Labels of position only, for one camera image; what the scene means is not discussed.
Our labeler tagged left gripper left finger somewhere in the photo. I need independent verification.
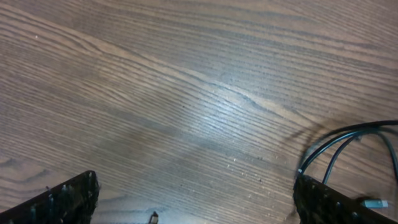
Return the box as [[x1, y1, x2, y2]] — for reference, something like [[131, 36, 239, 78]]
[[1, 170, 100, 224]]

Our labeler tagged thick black USB cable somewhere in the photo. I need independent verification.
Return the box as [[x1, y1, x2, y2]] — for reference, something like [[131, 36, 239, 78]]
[[297, 119, 398, 209]]

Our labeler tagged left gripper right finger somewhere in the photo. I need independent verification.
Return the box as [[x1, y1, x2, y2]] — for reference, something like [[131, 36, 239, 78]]
[[293, 175, 397, 224]]

